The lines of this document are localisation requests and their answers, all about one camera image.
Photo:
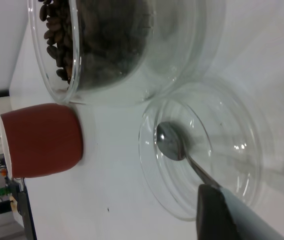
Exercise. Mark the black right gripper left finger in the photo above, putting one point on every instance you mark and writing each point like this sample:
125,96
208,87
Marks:
211,217

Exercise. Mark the clear double-wall glass cup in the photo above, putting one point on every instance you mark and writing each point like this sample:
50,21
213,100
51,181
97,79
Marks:
176,50

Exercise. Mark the red ceramic mug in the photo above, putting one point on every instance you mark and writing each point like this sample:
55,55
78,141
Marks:
44,140

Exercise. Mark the dark metal frame post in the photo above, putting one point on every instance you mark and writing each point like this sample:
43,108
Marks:
27,217

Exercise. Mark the clear round glass lid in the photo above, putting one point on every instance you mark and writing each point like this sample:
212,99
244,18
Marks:
231,120

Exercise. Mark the pile of coffee beans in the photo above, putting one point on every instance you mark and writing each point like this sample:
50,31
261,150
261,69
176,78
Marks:
101,37

